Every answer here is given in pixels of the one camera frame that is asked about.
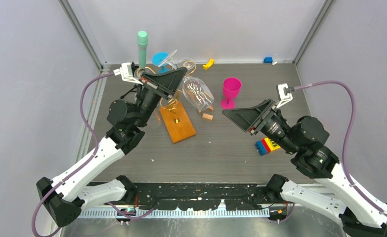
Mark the green microphone on tripod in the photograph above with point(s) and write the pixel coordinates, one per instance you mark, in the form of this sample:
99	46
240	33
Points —
142	42

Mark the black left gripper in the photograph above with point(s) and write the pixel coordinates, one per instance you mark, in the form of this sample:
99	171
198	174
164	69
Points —
163	85

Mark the orange wooden rack base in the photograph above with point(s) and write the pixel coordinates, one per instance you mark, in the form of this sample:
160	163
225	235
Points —
178	125

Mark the wooden arch block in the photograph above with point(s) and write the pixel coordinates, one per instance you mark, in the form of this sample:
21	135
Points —
210	108

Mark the yellow curved block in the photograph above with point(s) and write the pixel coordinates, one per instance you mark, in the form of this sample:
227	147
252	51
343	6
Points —
209	64

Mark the pink plastic wine glass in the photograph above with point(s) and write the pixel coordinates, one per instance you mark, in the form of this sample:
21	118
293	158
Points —
230	89

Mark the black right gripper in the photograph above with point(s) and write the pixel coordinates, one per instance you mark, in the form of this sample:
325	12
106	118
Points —
246	118

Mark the small blue block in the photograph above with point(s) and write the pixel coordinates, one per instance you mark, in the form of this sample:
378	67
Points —
268	60

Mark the aluminium frame rail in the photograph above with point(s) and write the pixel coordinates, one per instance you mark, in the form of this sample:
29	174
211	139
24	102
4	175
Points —
69	12

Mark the wooden rectangular block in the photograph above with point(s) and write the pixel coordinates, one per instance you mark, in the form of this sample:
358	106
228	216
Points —
207	117

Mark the clear wine glass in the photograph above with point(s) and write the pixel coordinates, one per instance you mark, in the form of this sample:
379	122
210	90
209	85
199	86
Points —
194	90
189	63

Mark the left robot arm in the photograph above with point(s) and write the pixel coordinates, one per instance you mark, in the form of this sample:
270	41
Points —
68	194

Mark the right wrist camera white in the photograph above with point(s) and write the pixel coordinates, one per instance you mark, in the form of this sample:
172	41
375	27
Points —
284	94

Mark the clear wine glass front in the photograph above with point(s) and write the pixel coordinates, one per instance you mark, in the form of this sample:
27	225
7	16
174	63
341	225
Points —
194	90

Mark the blue plastic wine glass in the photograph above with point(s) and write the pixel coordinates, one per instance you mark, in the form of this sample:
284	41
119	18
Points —
157	59

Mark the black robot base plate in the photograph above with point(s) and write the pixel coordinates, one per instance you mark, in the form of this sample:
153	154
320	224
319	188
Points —
201	197

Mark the gold wire wine glass rack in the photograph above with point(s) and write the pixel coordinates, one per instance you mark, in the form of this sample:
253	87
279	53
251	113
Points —
172	101

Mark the colourful toy block calculator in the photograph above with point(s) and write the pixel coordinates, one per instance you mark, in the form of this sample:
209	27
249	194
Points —
266	146

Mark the clear wine glass back right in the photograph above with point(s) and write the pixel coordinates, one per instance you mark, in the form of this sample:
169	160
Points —
189	63

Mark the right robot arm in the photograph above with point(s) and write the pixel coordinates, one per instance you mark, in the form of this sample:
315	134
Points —
359	216

